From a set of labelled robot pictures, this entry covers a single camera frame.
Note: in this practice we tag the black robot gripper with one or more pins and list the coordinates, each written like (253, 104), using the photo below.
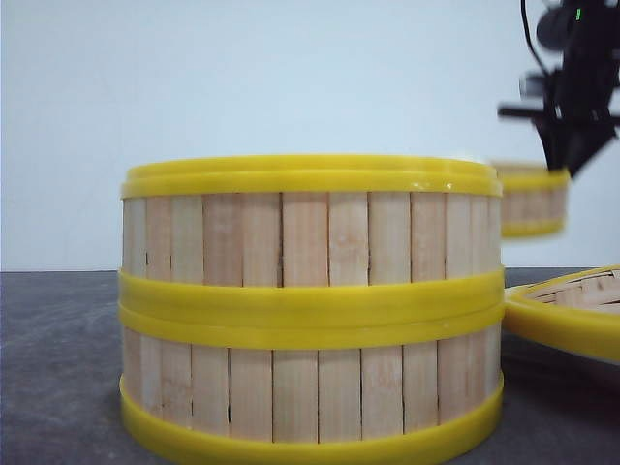
(574, 122)

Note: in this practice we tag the single-bun bamboo steamer basket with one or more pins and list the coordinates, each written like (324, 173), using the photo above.
(535, 199)

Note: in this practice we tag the woven bamboo steamer lid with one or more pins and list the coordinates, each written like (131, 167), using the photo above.
(576, 313)

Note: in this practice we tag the three-bun bamboo steamer basket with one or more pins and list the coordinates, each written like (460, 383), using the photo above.
(302, 237)

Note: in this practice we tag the bottom bamboo steamer basket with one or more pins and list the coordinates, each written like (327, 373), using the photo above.
(421, 403)

